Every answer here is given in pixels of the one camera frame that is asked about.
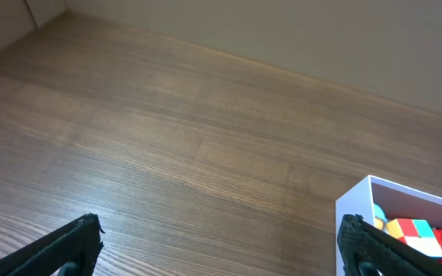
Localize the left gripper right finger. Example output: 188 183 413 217
336 214 442 276

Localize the colourful puzzle cube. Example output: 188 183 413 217
385 218 442 258

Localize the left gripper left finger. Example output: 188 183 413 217
0 213 104 276

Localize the white square box pink interior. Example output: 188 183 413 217
336 176 442 275

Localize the yellow duck toy blue hat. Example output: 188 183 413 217
373 203 388 231

